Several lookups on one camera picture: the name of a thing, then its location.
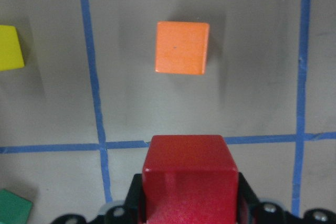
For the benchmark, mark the orange wooden block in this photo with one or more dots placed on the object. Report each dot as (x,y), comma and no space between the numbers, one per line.
(181,47)

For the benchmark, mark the green wooden block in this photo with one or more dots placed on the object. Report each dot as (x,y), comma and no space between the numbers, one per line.
(14,209)

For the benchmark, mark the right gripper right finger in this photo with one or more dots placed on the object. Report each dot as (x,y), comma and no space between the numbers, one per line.
(250,210)

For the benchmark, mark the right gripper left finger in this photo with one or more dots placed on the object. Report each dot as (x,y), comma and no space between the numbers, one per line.
(131,210)

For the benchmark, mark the red wooden block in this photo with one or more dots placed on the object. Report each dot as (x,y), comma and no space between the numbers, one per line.
(189,179)

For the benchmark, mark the yellow wooden block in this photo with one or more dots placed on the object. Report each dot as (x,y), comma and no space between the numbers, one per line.
(11,53)

